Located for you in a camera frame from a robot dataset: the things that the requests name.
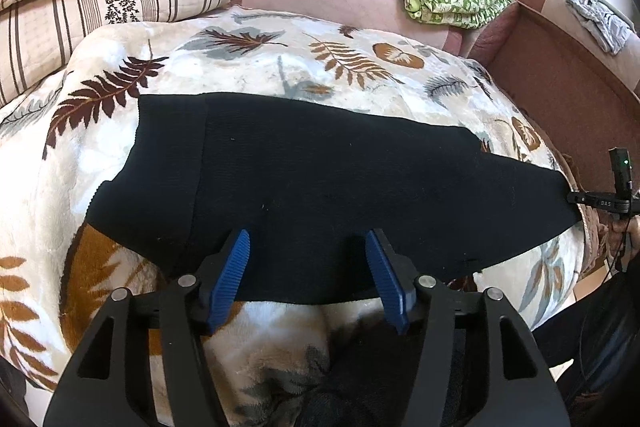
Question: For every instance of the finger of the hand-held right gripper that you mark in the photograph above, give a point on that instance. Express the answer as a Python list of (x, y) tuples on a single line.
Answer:
[(580, 198)]

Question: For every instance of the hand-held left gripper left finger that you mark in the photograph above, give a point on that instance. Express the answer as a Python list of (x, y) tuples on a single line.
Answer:
[(229, 279)]

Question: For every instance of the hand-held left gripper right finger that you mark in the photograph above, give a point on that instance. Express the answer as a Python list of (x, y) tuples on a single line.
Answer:
[(387, 279)]

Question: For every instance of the black pants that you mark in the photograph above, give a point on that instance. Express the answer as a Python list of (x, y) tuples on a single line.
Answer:
[(320, 187)]

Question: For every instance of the person's right hand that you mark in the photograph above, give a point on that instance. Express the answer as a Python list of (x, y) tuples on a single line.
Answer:
[(631, 237)]

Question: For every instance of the pink brown sofa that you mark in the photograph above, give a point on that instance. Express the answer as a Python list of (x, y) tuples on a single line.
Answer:
[(560, 97)]

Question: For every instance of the person's dark clothing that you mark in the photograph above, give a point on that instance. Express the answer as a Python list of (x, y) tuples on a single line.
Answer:
[(595, 337)]

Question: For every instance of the leaf print fleece blanket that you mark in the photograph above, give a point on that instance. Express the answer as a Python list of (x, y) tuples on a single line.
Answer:
[(90, 217)]

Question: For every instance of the light grey crumpled cloth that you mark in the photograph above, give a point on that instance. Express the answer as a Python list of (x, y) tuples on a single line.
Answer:
[(602, 24)]

